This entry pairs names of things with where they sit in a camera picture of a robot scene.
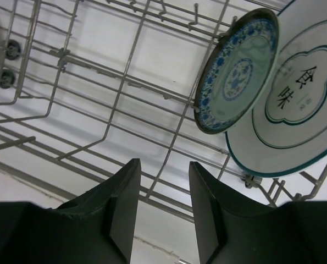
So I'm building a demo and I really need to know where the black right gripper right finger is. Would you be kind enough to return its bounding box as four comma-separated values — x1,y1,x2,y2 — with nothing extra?
189,162,327,263

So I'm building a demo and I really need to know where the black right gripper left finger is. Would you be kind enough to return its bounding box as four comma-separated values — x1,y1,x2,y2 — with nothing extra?
0,158,141,263

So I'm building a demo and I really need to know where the white gold rimmed plate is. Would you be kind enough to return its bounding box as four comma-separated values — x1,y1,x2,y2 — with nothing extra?
226,0,327,178

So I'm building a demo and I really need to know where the blue floral green plate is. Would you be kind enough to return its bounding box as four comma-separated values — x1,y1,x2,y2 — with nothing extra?
194,8,280,134

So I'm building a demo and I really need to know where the grey wire dish rack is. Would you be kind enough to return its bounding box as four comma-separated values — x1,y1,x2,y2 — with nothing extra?
0,1,327,222

